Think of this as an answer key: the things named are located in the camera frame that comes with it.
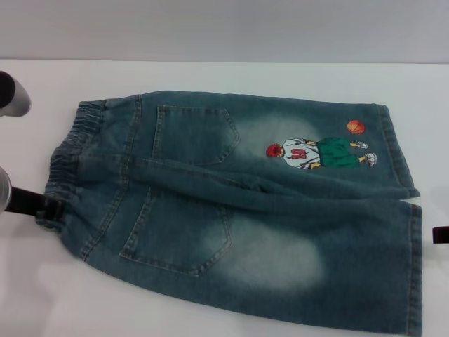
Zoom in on blue denim shorts with embroidery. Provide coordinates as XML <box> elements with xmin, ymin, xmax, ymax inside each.
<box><xmin>34</xmin><ymin>90</ymin><xmax>424</xmax><ymax>337</ymax></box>

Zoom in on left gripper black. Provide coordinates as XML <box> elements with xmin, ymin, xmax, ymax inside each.
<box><xmin>9</xmin><ymin>187</ymin><xmax>66</xmax><ymax>223</ymax></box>

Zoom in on left wrist camera black silver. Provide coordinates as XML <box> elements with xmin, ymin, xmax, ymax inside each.
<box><xmin>0</xmin><ymin>70</ymin><xmax>32</xmax><ymax>117</ymax></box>

